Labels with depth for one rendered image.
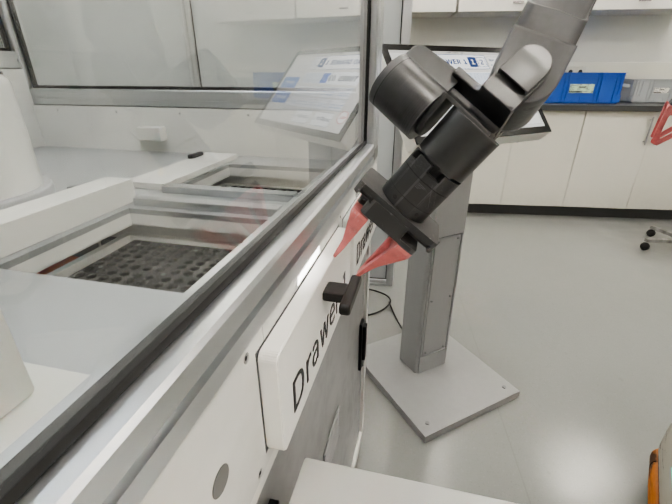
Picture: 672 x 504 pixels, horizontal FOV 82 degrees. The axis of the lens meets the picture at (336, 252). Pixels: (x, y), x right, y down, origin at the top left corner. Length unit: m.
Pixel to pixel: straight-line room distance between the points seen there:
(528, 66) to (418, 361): 1.34
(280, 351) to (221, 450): 0.08
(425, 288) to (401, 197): 1.05
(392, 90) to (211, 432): 0.32
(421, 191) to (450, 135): 0.06
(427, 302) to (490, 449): 0.52
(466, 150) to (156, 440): 0.32
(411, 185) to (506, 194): 3.22
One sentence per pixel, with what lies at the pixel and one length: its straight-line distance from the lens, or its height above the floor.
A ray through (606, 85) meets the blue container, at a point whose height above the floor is 1.03.
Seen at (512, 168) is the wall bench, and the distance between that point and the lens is 3.55.
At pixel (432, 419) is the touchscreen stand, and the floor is 0.03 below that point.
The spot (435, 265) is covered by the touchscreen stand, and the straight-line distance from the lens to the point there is 1.40.
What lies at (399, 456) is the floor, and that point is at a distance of 1.44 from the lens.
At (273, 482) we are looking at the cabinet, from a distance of 0.50.
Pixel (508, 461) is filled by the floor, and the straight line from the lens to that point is 1.52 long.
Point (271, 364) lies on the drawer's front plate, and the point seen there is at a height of 0.92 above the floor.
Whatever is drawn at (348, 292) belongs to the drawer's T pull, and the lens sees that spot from 0.43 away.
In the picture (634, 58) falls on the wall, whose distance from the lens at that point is 4.52.
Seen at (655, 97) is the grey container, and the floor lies 0.94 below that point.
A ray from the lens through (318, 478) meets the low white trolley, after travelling 0.45.
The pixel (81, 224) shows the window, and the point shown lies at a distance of 0.19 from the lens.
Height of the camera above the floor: 1.13
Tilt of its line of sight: 25 degrees down
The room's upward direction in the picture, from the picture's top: straight up
